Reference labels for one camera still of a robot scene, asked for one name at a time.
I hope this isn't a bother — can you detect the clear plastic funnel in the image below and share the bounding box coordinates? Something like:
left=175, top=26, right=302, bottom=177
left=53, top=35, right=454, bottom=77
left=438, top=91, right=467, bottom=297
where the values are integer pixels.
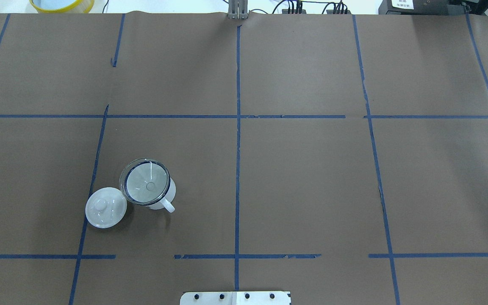
left=119, top=158, right=172, bottom=207

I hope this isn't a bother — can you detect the white enamel cup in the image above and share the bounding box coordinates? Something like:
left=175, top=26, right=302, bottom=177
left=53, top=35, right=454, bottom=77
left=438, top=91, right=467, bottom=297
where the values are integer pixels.
left=124, top=161, right=177, bottom=214

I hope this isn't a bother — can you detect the yellow tape roll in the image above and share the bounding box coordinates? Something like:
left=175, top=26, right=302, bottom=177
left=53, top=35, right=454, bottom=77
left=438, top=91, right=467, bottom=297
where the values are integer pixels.
left=29, top=0, right=95, bottom=14

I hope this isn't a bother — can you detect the black computer box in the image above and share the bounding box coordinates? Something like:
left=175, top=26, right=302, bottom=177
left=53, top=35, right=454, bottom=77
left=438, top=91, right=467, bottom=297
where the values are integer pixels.
left=378, top=0, right=467, bottom=16

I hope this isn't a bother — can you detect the aluminium frame post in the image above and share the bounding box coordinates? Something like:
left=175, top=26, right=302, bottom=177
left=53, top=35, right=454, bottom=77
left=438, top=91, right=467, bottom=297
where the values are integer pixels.
left=226, top=0, right=249, bottom=20

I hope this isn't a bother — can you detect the white camera pillar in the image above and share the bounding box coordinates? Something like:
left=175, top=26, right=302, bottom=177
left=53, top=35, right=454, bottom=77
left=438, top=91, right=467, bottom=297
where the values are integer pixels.
left=180, top=291, right=292, bottom=305

